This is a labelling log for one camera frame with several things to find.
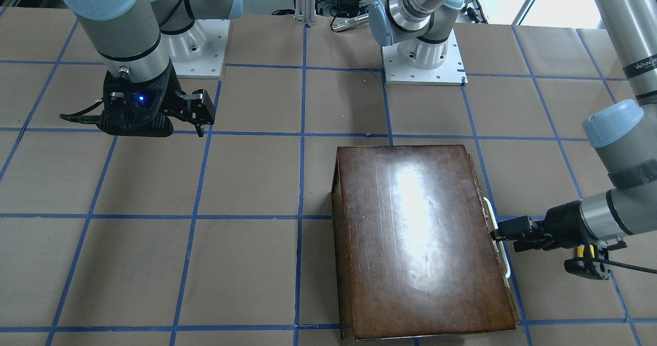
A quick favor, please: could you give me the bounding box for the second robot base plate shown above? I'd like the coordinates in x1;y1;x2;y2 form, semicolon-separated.
162;20;231;79

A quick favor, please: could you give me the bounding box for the white drawer handle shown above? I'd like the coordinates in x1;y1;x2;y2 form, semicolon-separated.
482;197;511;284

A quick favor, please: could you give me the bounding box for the silver blue idle robot arm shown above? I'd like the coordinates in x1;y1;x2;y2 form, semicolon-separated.
60;0;243;138

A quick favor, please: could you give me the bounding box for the dark brown wooden drawer box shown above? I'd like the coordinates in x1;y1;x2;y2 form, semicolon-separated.
331;144;519;342

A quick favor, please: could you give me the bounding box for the silver blue active robot arm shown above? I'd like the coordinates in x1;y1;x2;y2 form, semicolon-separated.
490;0;656;252

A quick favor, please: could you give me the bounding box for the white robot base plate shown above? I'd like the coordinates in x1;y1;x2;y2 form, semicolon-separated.
381;30;469;86

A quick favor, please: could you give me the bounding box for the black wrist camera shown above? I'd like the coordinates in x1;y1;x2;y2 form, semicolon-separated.
564;239;627;280

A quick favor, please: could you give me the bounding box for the black idle gripper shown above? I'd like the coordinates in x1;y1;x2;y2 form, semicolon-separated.
97;63;216;138

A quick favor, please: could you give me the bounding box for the black active gripper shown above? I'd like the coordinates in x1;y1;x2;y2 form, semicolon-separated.
490;200;585;253

